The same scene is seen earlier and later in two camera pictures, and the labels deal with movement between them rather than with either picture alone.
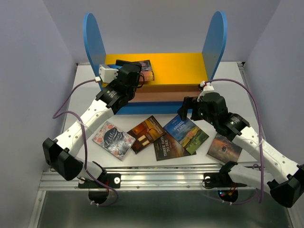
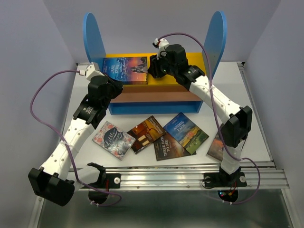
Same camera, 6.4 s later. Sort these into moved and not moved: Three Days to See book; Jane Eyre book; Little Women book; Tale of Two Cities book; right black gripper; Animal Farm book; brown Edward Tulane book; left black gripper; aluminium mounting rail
Moved: Jane Eyre book; right black gripper; left black gripper
Not moved: Little Women book; Animal Farm book; brown Edward Tulane book; Three Days to See book; Tale of Two Cities book; aluminium mounting rail
